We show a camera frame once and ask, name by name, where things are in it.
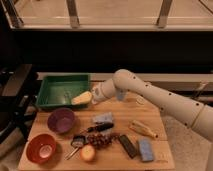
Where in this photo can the purple bowl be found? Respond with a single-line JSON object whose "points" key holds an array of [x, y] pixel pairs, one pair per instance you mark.
{"points": [[61, 120]]}

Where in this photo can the green plastic tray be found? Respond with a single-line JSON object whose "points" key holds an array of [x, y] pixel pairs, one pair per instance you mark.
{"points": [[58, 91]]}

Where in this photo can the black rectangular block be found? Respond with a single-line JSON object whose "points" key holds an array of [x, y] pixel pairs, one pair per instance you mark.
{"points": [[128, 146]]}

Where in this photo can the grey folded cloth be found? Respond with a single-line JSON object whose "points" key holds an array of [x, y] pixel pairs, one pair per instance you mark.
{"points": [[103, 118]]}

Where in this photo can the bunch of red grapes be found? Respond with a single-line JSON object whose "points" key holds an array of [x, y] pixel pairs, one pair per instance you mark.
{"points": [[100, 141]]}

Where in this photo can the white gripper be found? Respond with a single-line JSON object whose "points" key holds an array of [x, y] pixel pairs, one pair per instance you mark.
{"points": [[97, 96]]}

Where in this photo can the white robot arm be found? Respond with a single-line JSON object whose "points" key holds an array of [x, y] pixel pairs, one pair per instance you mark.
{"points": [[191, 113]]}

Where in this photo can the metal measuring cup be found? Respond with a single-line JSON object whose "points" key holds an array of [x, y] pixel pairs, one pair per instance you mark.
{"points": [[77, 142]]}

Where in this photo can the yellow red apple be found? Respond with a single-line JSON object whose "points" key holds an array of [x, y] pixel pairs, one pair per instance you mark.
{"points": [[87, 153]]}

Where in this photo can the black handled knife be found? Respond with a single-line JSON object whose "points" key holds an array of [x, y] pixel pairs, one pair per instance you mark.
{"points": [[101, 127]]}

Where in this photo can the dark side chair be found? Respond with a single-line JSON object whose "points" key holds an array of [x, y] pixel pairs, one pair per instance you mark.
{"points": [[17, 94]]}

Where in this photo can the red bowl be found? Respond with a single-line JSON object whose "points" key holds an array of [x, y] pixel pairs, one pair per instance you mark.
{"points": [[41, 148]]}

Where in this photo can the blue sponge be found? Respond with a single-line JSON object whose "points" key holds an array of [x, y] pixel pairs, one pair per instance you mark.
{"points": [[145, 150]]}

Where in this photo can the wooden cutting board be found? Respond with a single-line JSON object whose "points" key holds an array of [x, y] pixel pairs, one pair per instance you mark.
{"points": [[114, 157]]}

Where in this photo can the yellow corn cob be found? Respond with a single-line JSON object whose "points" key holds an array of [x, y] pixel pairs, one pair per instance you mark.
{"points": [[142, 129]]}

